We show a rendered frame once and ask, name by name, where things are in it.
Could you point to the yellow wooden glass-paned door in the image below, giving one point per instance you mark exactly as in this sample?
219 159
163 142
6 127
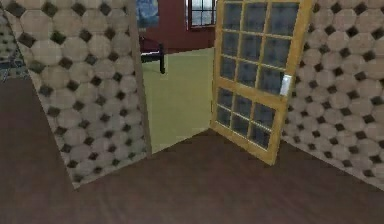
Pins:
250 93

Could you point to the dark red-framed window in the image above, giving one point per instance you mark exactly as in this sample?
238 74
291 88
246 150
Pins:
201 13

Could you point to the blue framed wall picture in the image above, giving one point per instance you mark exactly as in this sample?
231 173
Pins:
147 12

